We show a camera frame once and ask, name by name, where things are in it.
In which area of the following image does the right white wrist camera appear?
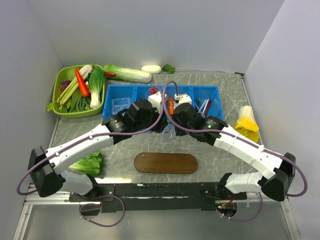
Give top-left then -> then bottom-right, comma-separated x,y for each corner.
174,93 -> 192,106

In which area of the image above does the yellow baby cabbage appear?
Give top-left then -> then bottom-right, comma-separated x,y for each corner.
233,105 -> 260,143

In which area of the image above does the clear square organizer tray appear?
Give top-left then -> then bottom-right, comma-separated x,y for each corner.
111,97 -> 132,115

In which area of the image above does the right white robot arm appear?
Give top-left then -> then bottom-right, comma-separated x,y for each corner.
172,103 -> 296,202

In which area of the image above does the white radish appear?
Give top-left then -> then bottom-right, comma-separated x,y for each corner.
141,64 -> 176,74

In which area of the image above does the green bean bunch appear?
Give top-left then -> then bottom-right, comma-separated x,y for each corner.
58,89 -> 91,113

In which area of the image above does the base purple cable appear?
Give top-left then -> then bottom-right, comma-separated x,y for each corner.
78,194 -> 126,228

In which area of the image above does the orange carrot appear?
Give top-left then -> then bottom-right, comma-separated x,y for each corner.
75,68 -> 90,98

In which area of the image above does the white blue toothbrush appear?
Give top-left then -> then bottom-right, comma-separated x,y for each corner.
197,98 -> 209,117

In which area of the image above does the green lettuce head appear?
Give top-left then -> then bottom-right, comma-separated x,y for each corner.
68,150 -> 104,177

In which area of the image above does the aluminium rail frame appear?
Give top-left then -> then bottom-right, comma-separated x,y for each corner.
12,182 -> 71,240

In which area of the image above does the black base frame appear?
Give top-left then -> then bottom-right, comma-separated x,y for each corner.
69,182 -> 247,213

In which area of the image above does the purple onion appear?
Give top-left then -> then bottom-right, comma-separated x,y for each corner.
60,80 -> 71,90

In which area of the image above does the orange toothpaste tube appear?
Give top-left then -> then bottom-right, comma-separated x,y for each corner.
167,97 -> 175,117

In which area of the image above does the right blue storage bin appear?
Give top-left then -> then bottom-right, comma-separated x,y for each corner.
165,84 -> 224,120

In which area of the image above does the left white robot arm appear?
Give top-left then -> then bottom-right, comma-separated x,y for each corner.
27,98 -> 167,201

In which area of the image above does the red chili pepper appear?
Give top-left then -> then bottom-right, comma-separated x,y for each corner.
104,71 -> 116,78

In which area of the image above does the bok choy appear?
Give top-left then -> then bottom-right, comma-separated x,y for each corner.
88,67 -> 104,109

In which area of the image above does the red toothbrush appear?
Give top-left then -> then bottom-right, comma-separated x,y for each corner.
205,99 -> 212,115

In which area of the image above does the blue storage bin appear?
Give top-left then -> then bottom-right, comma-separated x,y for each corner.
165,84 -> 224,120
102,84 -> 160,128

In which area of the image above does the brown wooden oval tray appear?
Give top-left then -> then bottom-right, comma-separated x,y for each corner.
134,152 -> 198,175

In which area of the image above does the napa cabbage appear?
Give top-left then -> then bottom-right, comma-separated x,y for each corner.
103,64 -> 152,83

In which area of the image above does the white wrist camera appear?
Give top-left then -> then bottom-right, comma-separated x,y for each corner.
174,93 -> 192,106
147,88 -> 162,113

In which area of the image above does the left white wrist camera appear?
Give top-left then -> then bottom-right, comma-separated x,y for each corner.
147,88 -> 162,113

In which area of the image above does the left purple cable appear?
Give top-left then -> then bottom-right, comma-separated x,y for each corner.
16,85 -> 168,196

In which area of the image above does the clear plastic cup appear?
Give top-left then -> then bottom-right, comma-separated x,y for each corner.
145,89 -> 152,100
161,124 -> 176,141

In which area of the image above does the green plastic basket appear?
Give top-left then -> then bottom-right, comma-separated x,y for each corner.
46,64 -> 106,118

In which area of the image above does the white green leek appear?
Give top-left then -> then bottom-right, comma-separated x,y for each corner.
57,64 -> 93,106

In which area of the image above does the left blue storage bin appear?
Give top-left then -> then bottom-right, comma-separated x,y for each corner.
102,84 -> 160,128

